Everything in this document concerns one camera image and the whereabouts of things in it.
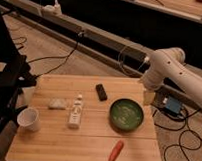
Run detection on white paper cup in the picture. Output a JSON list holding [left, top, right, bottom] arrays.
[[17, 107, 40, 132]]

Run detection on black equipment stand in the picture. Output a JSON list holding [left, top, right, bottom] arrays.
[[0, 13, 36, 133]]

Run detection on white squeeze bottle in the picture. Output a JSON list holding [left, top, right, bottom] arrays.
[[68, 94, 83, 129]]

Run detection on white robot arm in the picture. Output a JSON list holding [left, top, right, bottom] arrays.
[[142, 47, 202, 109]]

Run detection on blue power box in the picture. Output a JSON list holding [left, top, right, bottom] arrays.
[[163, 96, 182, 115]]

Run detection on orange carrot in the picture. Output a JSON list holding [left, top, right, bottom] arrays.
[[108, 141, 124, 161]]

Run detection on black cable from rail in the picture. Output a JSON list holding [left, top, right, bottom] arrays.
[[26, 28, 85, 78]]

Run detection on long metal rail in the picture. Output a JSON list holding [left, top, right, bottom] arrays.
[[0, 0, 202, 78]]

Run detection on green ceramic bowl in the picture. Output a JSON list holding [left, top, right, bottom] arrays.
[[109, 99, 144, 132]]

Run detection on black rectangular block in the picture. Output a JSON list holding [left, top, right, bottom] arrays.
[[95, 84, 108, 101]]

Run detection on white cable on rail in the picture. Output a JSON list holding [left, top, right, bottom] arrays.
[[116, 44, 151, 78]]

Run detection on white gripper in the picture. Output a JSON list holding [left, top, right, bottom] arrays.
[[141, 68, 165, 106]]

